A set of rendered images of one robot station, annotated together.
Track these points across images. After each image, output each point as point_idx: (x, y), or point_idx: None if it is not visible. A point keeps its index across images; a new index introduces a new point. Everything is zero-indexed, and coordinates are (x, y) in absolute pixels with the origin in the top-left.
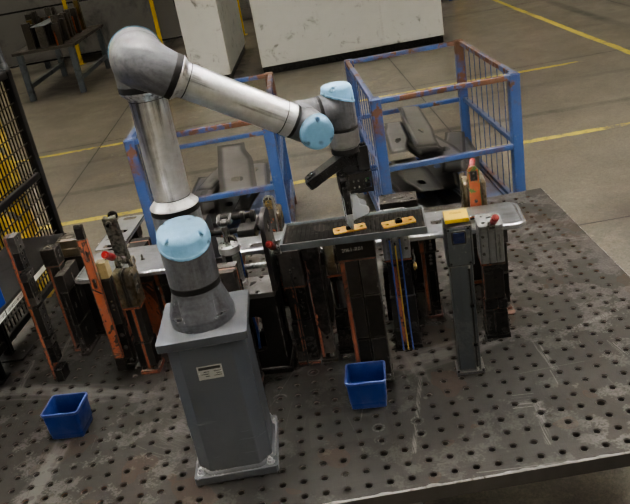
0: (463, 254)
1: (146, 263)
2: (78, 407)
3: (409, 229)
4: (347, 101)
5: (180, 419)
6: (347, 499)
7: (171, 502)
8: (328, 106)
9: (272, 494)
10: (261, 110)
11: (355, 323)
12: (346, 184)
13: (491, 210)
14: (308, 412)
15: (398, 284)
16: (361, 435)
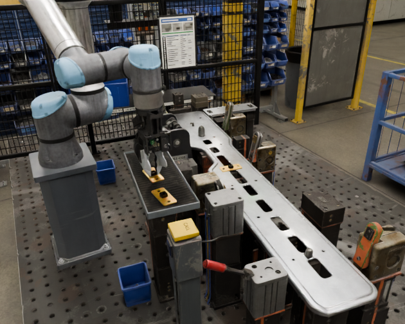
0: (172, 265)
1: (187, 128)
2: (100, 170)
3: (143, 205)
4: (134, 65)
5: (114, 211)
6: (23, 313)
7: (39, 234)
8: (126, 62)
9: (36, 274)
10: (45, 36)
11: (150, 242)
12: (137, 137)
13: (341, 276)
14: (120, 265)
15: (211, 251)
16: (92, 301)
